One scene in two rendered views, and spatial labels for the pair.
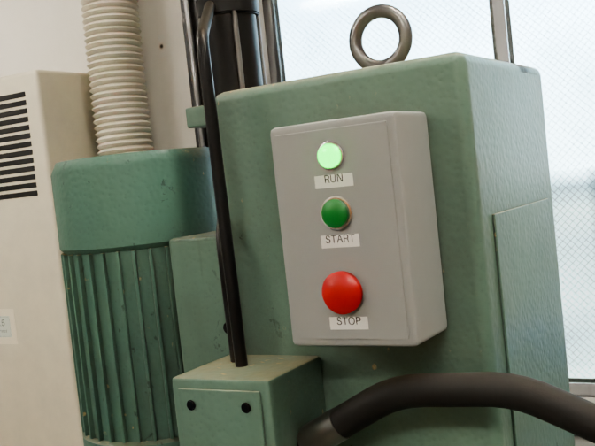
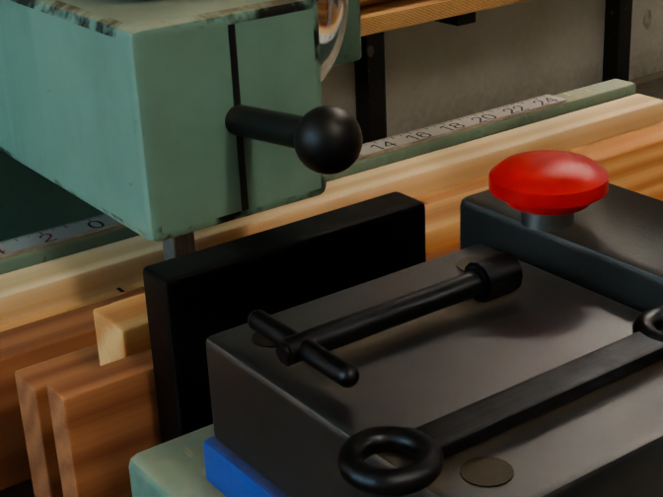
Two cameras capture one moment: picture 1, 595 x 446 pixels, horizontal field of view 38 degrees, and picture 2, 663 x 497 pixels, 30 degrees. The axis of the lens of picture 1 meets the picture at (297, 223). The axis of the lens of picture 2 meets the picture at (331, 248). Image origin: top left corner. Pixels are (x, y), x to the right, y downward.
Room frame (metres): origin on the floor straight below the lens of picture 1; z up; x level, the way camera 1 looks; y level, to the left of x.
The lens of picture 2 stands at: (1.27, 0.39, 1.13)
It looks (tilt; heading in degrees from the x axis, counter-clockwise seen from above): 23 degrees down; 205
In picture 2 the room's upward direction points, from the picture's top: 3 degrees counter-clockwise
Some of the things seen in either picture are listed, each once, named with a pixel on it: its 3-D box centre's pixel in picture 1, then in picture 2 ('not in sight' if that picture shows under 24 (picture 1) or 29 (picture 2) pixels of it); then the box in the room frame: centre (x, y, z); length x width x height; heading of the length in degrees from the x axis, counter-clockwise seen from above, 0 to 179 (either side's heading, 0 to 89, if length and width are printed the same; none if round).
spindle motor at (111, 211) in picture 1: (152, 301); not in sight; (0.91, 0.16, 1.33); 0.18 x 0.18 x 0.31
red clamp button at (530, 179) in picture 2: not in sight; (548, 180); (0.98, 0.32, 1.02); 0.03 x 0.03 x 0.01
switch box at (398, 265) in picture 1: (359, 229); not in sight; (0.63, -0.04, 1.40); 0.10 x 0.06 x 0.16; 60
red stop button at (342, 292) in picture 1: (342, 292); not in sight; (0.60, -0.03, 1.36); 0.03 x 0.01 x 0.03; 60
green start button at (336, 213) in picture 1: (335, 213); not in sight; (0.60, -0.03, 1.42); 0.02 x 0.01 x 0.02; 60
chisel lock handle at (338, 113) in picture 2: not in sight; (284, 123); (0.95, 0.23, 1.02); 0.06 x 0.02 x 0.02; 60
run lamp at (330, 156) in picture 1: (328, 156); not in sight; (0.60, -0.03, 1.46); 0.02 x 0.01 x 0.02; 60
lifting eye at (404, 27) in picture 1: (380, 42); not in sight; (0.76, -0.09, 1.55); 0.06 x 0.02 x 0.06; 60
